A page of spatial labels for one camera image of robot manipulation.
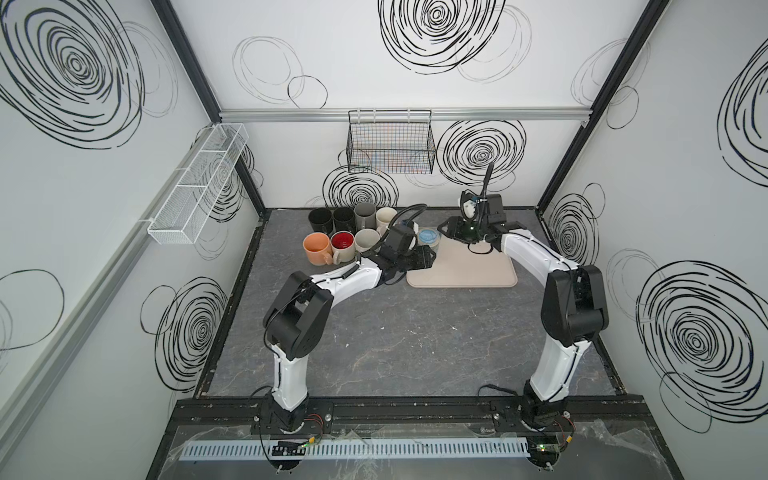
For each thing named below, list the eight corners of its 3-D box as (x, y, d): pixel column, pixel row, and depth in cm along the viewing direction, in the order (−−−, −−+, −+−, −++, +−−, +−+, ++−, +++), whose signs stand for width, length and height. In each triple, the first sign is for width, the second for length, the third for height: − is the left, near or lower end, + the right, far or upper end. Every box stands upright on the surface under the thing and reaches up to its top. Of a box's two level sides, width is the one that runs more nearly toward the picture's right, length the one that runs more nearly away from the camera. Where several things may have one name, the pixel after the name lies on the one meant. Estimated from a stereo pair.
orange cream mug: (304, 268, 103) (299, 254, 97) (309, 246, 110) (304, 231, 104) (333, 268, 103) (329, 254, 97) (336, 246, 110) (333, 231, 104)
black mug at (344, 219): (334, 239, 111) (331, 224, 105) (337, 222, 117) (334, 207, 111) (354, 239, 111) (352, 224, 105) (356, 222, 117) (354, 207, 111)
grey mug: (364, 241, 112) (362, 221, 103) (353, 228, 116) (350, 208, 108) (381, 232, 115) (380, 212, 106) (369, 219, 119) (368, 199, 111)
